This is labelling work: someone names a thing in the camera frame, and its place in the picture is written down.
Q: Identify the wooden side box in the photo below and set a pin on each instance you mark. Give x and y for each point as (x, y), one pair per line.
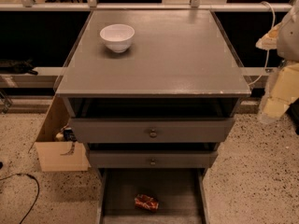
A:
(54, 152)

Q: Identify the grey middle drawer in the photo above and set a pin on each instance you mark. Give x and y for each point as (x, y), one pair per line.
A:
(141, 159)

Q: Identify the round drawer knob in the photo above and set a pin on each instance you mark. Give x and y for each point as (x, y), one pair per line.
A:
(152, 134)
(152, 162)

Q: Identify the round middle drawer knob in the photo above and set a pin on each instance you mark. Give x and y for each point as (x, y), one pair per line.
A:
(152, 162)

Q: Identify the grey drawer cabinet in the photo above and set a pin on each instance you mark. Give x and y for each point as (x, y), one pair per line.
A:
(152, 94)

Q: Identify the white ceramic bowl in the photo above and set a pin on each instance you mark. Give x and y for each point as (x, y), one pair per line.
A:
(117, 37)

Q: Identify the grey drawer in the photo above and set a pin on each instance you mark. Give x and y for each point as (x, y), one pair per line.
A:
(141, 159)
(138, 130)
(180, 194)

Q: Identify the grey bottom drawer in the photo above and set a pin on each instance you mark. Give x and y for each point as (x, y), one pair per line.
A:
(180, 194)

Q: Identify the black object on rail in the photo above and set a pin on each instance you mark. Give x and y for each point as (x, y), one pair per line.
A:
(17, 67)

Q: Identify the round top drawer knob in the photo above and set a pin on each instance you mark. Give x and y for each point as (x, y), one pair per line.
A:
(152, 134)

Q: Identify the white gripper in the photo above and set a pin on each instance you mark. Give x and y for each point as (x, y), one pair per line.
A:
(289, 41)

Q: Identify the grey top drawer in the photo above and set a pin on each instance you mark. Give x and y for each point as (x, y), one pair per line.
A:
(138, 130)

